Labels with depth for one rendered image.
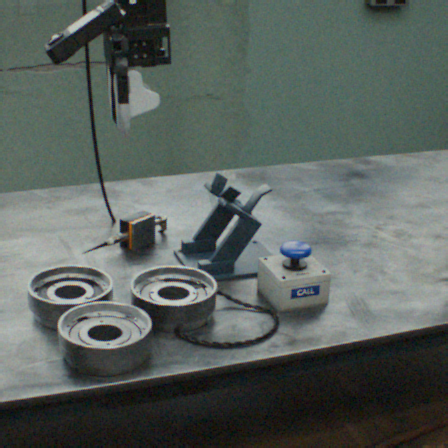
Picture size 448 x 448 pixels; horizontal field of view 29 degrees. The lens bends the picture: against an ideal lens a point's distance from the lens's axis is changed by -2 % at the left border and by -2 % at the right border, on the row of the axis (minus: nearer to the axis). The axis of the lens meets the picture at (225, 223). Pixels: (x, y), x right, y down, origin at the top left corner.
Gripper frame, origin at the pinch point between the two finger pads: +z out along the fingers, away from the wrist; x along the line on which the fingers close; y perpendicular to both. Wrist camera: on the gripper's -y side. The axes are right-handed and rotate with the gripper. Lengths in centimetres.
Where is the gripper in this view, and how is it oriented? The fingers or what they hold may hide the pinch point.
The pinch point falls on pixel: (118, 125)
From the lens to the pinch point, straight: 124.3
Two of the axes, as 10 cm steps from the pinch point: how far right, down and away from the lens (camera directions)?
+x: -2.8, -3.4, 9.0
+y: 9.6, -1.2, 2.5
